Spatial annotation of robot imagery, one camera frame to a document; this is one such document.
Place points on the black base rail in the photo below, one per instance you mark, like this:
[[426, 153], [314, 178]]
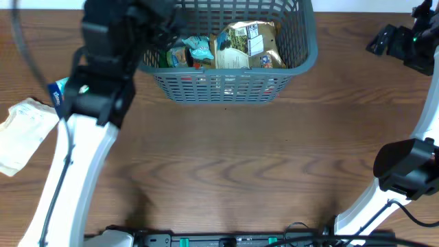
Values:
[[149, 238]]

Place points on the gold foil food bag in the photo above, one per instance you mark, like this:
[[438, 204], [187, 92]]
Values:
[[246, 45]]

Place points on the grey plastic lattice basket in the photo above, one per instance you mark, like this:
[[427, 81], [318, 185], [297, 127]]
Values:
[[204, 84]]

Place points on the green snack packet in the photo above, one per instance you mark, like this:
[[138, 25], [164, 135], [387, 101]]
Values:
[[199, 47]]

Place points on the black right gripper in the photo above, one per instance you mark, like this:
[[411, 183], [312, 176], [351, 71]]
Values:
[[400, 34]]

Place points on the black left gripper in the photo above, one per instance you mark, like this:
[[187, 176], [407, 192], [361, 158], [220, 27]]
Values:
[[169, 38]]

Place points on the green lid jar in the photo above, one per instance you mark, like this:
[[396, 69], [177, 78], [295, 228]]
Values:
[[176, 57]]

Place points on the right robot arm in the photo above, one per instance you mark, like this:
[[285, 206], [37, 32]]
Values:
[[405, 170]]

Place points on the colourful tissue multipack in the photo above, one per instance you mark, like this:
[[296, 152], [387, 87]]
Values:
[[56, 94]]

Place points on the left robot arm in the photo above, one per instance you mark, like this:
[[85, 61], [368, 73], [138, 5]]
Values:
[[97, 97]]

